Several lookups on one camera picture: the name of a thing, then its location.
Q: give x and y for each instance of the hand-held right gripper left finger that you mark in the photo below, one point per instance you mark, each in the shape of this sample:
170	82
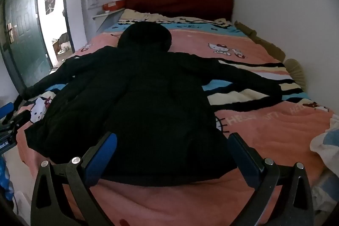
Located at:
102	157

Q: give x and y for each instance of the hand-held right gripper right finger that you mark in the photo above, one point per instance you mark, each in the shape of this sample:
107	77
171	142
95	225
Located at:
243	159

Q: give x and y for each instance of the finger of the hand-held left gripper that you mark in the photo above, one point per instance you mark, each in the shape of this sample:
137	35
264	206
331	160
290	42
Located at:
5	110

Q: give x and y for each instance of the black hooded jacket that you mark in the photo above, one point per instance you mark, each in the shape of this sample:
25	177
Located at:
148	96

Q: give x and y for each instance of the blue patterned cloth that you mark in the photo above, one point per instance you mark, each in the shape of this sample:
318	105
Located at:
4	178

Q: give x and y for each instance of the pink cartoon printed blanket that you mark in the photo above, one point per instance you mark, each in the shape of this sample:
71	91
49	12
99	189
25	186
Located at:
264	120

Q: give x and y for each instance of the green door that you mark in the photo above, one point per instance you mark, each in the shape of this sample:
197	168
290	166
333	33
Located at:
23	30

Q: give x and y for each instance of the white and blue cloth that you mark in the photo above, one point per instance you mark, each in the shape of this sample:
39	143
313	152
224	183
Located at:
325	144

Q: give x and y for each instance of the beige hand fan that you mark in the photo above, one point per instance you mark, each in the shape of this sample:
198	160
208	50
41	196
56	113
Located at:
298	73

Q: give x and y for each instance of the grey bedside shelf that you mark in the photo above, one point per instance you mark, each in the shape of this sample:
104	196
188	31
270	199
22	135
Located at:
108	19

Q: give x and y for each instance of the orange box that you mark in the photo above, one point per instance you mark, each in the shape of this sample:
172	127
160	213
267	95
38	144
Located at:
113	5

